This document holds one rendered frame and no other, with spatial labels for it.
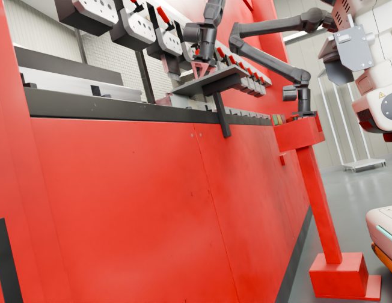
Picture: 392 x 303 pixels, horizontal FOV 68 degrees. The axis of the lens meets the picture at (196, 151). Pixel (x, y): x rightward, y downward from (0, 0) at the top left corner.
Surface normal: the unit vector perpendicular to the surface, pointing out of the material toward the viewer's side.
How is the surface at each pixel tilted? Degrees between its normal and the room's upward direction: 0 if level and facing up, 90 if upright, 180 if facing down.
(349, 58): 90
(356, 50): 90
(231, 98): 90
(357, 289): 90
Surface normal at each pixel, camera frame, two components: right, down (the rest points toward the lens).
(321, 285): -0.56, 0.11
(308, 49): -0.25, 0.02
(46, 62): 0.87, -0.24
